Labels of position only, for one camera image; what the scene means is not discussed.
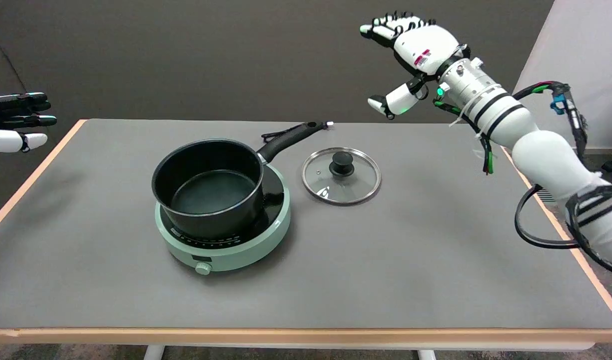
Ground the black cooker power cord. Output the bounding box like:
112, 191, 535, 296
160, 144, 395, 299
261, 127, 294, 143

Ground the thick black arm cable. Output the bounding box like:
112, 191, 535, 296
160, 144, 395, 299
514, 183, 612, 279

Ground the green round induction cooker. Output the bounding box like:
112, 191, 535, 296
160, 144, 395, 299
154, 162, 292, 276

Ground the glass lid with black knob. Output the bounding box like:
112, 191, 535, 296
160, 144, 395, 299
301, 147, 382, 206

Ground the grey table mat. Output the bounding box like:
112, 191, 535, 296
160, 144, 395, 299
0, 118, 612, 330

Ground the green-tipped wire bundle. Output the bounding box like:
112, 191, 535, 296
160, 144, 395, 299
433, 100, 495, 176

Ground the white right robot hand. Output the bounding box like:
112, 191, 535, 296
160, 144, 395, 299
360, 11, 471, 121

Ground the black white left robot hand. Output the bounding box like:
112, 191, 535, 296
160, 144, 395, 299
0, 92, 57, 154

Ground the black pot with long handle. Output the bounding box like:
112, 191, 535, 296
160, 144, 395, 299
151, 121, 334, 240

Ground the cable harness with blue connector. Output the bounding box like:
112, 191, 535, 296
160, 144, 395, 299
511, 81, 589, 161

